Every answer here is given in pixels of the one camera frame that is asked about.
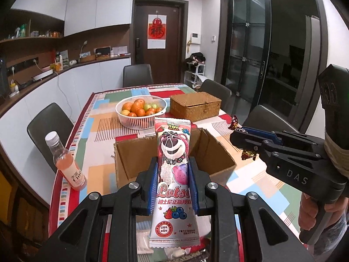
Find dark brown door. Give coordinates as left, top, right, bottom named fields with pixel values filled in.
left=133, top=0, right=188, bottom=84

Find wicker tissue tray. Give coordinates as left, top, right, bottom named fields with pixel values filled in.
left=79, top=52, right=96, bottom=63

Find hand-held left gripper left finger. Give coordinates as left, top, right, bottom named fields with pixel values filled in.
left=35, top=160, right=159, bottom=262

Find white power cable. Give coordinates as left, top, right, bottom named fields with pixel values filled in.
left=55, top=70, right=76, bottom=116

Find black framed glass door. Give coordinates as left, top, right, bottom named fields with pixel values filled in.
left=220, top=0, right=329, bottom=133

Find white plastic packet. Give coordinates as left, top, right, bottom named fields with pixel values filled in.
left=136, top=228, right=154, bottom=255

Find white plastic fruit basket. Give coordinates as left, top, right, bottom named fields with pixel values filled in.
left=115, top=95, right=168, bottom=129

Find pink bear candy packet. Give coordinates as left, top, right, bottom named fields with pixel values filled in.
left=149, top=117, right=202, bottom=249

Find white base cabinets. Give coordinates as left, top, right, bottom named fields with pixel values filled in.
left=0, top=56, right=132, bottom=160

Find brown cardboard box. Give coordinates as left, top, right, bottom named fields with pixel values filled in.
left=113, top=127, right=237, bottom=194

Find dark grey dining chair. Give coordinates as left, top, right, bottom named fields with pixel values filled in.
left=242, top=104, right=306, bottom=136
left=27, top=103, right=75, bottom=174
left=123, top=64, right=154, bottom=88
left=199, top=79, right=232, bottom=111

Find pile of oranges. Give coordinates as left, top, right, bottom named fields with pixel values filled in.
left=121, top=99, right=164, bottom=117

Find person's right hand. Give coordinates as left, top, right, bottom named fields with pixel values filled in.
left=298, top=192, right=349, bottom=255

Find small white wrapped candy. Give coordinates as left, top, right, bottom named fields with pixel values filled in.
left=171, top=247, right=192, bottom=259

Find white storage rack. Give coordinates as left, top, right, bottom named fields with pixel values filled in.
left=184, top=62, right=208, bottom=88

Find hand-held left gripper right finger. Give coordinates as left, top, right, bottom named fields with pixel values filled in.
left=188, top=156, right=315, bottom=262

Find white flat tray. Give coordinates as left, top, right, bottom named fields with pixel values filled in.
left=31, top=69, right=54, bottom=82

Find white wall cabinets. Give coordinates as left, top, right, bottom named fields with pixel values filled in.
left=10, top=0, right=135, bottom=37

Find red wall calendar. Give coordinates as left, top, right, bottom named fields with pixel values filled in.
left=147, top=14, right=167, bottom=50

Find wooden wall shelf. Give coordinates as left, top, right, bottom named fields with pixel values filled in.
left=0, top=35, right=65, bottom=45

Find black bag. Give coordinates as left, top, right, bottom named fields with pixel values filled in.
left=186, top=52, right=206, bottom=65

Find pink drink bottle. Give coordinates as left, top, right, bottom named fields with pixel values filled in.
left=45, top=131, right=87, bottom=192

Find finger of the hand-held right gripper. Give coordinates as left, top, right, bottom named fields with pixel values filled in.
left=230, top=129, right=323, bottom=160
left=246, top=127, right=325, bottom=146

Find black appliance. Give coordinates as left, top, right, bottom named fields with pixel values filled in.
left=0, top=57, right=10, bottom=98

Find dark red foil candy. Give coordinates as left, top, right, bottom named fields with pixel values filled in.
left=228, top=115, right=258, bottom=161

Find woven wicker box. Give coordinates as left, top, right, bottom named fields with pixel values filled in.
left=169, top=92, right=222, bottom=122

